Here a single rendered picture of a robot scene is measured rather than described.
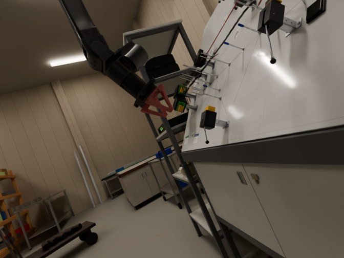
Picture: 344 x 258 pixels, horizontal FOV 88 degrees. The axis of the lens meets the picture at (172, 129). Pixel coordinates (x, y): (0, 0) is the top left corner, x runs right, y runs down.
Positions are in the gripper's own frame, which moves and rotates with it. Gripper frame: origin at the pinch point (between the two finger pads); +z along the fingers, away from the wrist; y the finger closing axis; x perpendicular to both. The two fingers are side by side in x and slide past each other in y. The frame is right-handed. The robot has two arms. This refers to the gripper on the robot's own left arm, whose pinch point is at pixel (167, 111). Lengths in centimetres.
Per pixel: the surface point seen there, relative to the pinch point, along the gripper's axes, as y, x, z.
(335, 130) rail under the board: -29.1, -3.5, 23.0
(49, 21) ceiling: 412, -185, -350
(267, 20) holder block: -21.9, -25.3, 4.4
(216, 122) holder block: 8.1, -13.6, 17.7
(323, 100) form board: -27.5, -9.6, 20.7
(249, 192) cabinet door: 12.0, -0.9, 45.8
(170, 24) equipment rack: 67, -94, -37
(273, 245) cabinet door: 12, 10, 65
